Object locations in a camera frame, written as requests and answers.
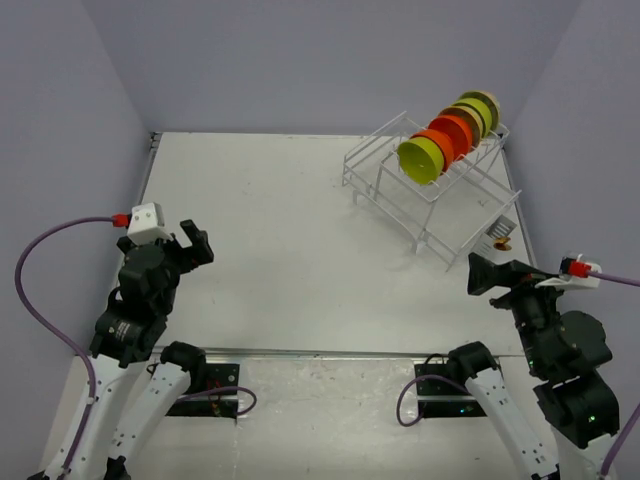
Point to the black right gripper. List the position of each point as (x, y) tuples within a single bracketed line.
[(482, 273)]

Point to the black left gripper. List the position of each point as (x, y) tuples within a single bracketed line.
[(201, 251)]

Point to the lime green bowl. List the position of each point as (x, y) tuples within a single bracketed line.
[(421, 160)]

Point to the orange bowl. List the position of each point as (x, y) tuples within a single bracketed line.
[(457, 130), (443, 142)]

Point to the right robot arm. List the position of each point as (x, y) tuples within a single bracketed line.
[(564, 351)]

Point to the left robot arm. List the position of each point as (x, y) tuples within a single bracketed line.
[(107, 429)]

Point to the white cutlery holder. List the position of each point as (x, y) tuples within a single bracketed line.
[(496, 239)]

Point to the olive green bowl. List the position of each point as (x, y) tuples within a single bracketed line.
[(481, 109)]

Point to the rear tan bowl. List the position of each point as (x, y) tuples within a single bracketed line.
[(489, 100)]

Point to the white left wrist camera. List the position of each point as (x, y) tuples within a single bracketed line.
[(147, 224)]

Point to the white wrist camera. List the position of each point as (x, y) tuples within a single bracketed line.
[(147, 224), (576, 272)]

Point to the white wire dish rack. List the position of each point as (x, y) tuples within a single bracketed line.
[(446, 217)]

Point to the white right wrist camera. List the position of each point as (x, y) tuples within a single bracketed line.
[(576, 272)]

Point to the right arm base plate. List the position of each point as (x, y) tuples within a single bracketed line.
[(437, 399)]

